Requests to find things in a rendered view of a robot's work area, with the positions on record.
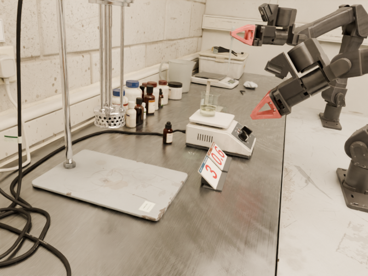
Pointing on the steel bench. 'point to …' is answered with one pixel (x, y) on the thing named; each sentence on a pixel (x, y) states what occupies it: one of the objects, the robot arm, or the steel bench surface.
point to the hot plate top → (222, 120)
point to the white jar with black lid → (174, 90)
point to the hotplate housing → (191, 128)
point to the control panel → (240, 133)
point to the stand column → (64, 84)
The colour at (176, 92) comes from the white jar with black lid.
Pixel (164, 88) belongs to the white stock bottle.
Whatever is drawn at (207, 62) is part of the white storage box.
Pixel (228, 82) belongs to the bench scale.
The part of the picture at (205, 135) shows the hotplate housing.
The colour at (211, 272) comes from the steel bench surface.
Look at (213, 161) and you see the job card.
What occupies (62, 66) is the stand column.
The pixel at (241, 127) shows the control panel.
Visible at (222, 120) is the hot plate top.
